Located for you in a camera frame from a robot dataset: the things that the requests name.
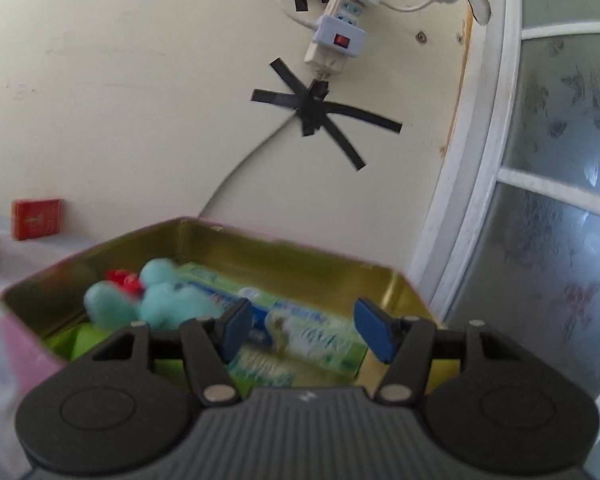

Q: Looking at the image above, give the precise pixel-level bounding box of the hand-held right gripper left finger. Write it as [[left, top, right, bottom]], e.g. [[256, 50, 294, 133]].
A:
[[87, 299, 253, 406]]

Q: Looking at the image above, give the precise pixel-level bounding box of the green toothpaste box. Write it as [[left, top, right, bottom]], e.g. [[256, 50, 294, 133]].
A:
[[180, 262, 368, 372]]

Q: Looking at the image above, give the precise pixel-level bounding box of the white switch adapter plug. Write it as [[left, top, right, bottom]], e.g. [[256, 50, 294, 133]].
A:
[[314, 14, 367, 56]]

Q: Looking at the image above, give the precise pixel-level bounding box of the white framed window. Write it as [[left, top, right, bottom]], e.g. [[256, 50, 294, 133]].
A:
[[410, 0, 600, 480]]

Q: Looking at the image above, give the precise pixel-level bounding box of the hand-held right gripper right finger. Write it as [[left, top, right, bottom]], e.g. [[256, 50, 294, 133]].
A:
[[354, 298, 528, 405]]

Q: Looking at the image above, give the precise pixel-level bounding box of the small red box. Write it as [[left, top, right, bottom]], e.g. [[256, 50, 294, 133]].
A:
[[11, 199, 63, 241]]

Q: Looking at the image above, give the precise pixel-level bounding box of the black tape cross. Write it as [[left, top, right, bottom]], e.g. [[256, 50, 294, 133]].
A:
[[251, 58, 402, 171]]

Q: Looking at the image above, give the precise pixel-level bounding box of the green medicine box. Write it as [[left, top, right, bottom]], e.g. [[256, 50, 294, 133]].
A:
[[229, 349, 297, 387]]

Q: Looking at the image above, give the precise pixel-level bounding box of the pink biscuit tin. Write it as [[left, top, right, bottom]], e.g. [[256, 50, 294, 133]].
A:
[[0, 216, 448, 401]]

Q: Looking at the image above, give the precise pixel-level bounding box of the white wall cable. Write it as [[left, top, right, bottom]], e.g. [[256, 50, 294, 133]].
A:
[[200, 114, 301, 216]]

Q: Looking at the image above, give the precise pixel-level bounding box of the teal plush toy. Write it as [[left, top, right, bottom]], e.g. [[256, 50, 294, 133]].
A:
[[83, 258, 226, 333]]

